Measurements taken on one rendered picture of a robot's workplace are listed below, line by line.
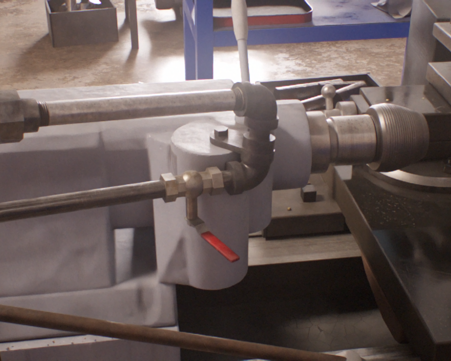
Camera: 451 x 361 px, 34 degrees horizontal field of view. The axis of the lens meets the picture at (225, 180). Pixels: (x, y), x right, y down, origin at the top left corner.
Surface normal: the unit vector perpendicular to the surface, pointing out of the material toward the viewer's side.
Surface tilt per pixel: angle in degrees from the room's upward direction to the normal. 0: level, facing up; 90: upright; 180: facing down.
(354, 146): 76
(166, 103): 63
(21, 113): 56
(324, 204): 0
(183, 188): 67
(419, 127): 50
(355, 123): 20
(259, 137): 82
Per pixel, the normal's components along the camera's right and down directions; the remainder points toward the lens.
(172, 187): 0.36, -0.04
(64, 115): 0.47, 0.29
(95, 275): 0.14, 0.09
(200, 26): 0.15, 0.49
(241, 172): 0.31, -0.30
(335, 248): 0.00, -0.87
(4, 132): 0.43, 0.60
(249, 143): -0.59, 0.25
